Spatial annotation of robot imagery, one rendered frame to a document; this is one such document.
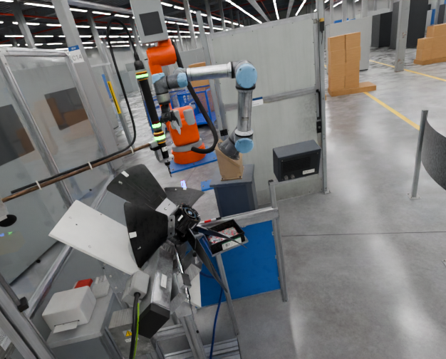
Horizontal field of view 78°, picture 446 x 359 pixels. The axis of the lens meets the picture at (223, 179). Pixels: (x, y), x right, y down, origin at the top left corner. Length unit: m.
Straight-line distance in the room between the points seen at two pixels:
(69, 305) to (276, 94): 2.58
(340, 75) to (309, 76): 6.01
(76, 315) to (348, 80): 8.78
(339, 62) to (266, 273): 7.69
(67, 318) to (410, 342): 1.96
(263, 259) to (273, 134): 1.59
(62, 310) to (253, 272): 1.24
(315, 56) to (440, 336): 2.53
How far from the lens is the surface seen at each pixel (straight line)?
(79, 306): 1.45
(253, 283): 2.20
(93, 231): 1.28
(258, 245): 1.98
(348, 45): 9.13
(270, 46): 3.06
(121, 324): 1.44
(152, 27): 5.05
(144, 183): 1.29
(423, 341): 2.34
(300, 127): 3.27
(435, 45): 13.30
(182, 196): 1.45
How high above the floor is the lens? 1.84
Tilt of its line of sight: 25 degrees down
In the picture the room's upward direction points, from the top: 12 degrees counter-clockwise
